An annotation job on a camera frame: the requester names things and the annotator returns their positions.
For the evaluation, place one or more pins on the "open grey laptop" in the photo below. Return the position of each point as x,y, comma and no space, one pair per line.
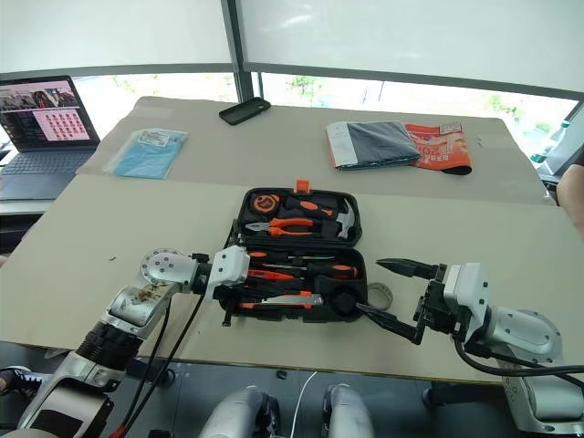
45,137

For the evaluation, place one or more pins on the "orange black tape measure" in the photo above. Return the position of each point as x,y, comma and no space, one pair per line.
262,202

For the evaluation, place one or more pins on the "silver right robot leg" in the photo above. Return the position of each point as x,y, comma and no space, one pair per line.
347,413

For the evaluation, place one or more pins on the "orange black Phillips screwdriver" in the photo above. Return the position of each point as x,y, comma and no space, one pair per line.
340,271

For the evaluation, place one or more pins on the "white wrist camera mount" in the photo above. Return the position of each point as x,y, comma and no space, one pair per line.
472,287
230,267

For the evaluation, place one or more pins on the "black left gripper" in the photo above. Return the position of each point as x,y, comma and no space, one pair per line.
226,293

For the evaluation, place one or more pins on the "black white sneaker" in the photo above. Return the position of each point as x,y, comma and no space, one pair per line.
23,378

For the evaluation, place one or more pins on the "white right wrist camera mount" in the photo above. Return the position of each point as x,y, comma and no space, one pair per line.
472,287

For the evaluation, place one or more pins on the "silver robot leg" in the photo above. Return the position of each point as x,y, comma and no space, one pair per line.
237,413
347,413

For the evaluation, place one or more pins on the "green label plastic bottle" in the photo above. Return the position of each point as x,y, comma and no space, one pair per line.
549,141

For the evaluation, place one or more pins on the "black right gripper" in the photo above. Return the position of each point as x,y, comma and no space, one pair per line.
440,310

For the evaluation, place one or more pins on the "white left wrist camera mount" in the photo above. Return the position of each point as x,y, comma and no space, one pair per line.
230,267

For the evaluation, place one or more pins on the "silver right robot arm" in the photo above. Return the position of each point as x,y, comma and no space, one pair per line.
515,328

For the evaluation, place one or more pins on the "slim orange black screwdriver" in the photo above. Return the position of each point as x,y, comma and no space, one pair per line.
257,254

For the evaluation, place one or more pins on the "silver orange utility knife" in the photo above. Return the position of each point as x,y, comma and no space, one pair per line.
292,299

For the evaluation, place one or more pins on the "grey window post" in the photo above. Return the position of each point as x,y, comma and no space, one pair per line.
242,82

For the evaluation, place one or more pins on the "black phone case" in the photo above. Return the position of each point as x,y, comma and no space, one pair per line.
245,111

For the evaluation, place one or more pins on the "white roller blind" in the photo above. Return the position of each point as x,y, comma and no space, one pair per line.
410,36
114,32

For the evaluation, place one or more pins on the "orange test pen screwdriver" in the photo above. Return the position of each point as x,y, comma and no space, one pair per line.
269,274

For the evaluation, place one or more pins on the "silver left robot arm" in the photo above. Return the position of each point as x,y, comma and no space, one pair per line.
169,269

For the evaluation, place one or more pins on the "black tool case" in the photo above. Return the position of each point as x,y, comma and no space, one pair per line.
351,292

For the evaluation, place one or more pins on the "blue cloth in plastic bag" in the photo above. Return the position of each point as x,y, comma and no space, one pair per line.
148,155

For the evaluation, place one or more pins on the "orange black claw hammer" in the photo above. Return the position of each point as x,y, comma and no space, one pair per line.
308,206

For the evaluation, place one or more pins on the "orange printed bag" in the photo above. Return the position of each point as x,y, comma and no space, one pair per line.
445,148

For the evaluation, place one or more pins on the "silver left robot leg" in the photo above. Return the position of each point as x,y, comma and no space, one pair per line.
237,413

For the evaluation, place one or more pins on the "grey cloth in plastic package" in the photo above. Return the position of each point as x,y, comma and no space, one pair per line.
372,145

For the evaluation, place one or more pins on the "small orange black tool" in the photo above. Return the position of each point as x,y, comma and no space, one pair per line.
248,305

